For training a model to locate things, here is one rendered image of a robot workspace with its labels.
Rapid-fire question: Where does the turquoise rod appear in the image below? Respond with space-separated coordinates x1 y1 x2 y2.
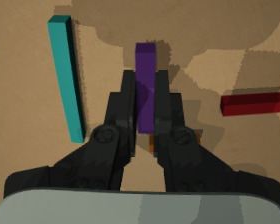
47 15 86 144

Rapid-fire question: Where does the purple rod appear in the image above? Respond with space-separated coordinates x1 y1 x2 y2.
135 43 156 134

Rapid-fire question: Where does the dark red rod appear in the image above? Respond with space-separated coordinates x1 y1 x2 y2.
220 92 280 116

